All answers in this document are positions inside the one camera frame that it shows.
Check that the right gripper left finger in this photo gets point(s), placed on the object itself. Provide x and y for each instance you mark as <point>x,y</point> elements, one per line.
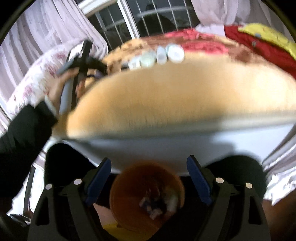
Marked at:
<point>69,214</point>

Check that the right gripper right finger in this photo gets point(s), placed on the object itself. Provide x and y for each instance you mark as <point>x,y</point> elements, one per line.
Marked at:
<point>231,214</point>

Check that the frosted white tube bottle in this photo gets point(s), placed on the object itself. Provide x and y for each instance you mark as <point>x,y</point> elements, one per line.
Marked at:
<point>161,55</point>

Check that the person's black sleeved forearm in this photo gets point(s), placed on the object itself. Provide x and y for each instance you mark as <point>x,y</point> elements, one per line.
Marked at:
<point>20,145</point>

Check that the orange plastic trash bin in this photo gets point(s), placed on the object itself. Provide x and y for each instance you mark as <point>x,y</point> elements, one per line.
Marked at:
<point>144,196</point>

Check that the person's left hand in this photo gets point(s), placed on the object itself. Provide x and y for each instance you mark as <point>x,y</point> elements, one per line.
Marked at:
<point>53,98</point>

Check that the small dropper bottle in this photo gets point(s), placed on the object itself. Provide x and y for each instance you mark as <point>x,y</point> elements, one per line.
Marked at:
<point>124,66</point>

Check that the left sheer curtain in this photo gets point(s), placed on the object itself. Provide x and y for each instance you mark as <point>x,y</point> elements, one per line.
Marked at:
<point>43,26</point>

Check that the sheer curtain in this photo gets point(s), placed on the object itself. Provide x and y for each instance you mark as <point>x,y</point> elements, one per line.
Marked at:
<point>215,15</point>
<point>43,26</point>

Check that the white barred window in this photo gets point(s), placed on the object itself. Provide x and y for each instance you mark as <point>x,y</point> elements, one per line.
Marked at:
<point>119,21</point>

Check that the floral white pillow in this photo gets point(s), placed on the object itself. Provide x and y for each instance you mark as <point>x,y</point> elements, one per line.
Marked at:
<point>39,79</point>

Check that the yellow plastic stool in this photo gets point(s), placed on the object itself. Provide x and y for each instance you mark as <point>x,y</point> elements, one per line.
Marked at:
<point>123,234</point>

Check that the white round jar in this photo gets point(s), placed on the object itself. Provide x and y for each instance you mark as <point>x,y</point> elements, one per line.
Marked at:
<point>175,53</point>

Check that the floral plush bed blanket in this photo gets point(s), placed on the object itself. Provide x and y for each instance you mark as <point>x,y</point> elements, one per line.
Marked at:
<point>221,84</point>

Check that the right sheer curtain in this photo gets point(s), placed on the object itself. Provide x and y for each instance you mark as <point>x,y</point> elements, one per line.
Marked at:
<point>215,15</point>

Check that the red cloth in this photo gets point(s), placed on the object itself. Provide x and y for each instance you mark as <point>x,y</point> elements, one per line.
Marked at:
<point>269,51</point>

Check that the yellow cartoon pillow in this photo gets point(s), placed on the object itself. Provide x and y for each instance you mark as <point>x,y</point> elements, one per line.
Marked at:
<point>270,35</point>

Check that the white bed frame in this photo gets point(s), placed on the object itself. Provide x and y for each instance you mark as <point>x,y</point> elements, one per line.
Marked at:
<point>172,150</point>

